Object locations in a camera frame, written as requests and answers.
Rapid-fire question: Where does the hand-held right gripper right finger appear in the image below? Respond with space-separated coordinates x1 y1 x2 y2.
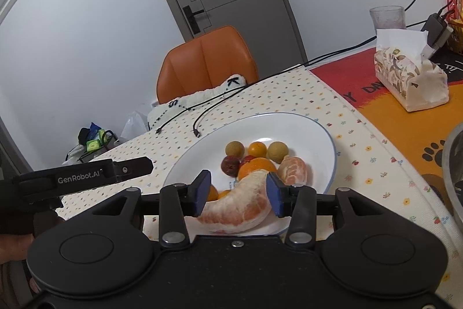
266 171 398 248

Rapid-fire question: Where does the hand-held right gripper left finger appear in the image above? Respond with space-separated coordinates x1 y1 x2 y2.
85 169 211 249

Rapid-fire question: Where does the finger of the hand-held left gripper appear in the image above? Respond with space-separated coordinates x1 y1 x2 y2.
103 156 153 184

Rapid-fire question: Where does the peeled mandarin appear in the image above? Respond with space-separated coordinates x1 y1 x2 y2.
278 156 311 187

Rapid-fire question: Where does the large orange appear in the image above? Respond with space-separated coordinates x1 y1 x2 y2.
238 158 277 183

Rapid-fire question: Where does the peeled pomelo segment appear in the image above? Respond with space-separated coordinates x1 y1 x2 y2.
197 169 273 235

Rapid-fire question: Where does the dark red jujube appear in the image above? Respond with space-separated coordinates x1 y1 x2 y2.
221 156 241 176

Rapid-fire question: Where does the brown longan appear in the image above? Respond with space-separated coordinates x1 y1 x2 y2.
268 141 289 163
225 140 243 158

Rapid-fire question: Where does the white plate with blue rim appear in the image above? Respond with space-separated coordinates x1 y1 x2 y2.
163 112 337 237

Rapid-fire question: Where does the person's left hand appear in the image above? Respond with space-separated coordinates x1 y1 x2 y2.
0 234 41 296

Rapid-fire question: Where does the clear plastic bag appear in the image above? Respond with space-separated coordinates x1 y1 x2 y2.
121 111 150 143

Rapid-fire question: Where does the black metal rack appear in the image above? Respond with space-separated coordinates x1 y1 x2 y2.
63 130 118 165

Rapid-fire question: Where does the white fluffy lettered cushion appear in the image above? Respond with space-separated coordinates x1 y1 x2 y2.
148 75 247 131

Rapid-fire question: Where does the dotted cream tablecloth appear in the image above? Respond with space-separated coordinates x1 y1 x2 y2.
54 65 463 309

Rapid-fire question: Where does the orange leather chair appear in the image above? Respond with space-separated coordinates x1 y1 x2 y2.
156 25 260 105

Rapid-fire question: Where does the red and orange mat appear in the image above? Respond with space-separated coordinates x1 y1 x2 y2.
311 47 463 215

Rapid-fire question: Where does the floral tissue box cover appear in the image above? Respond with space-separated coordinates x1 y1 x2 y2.
374 28 450 112

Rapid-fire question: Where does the metal bowl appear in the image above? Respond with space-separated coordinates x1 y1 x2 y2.
439 121 463 219

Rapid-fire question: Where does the clear glass cup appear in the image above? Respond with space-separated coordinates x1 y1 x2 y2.
369 6 406 32

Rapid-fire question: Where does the black charger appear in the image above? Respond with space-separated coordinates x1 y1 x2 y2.
421 13 453 50

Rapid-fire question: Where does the yellow woven basket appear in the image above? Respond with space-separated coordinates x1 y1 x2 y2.
448 17 463 54

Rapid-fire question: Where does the black door handle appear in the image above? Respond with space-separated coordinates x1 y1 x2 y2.
183 5 212 34

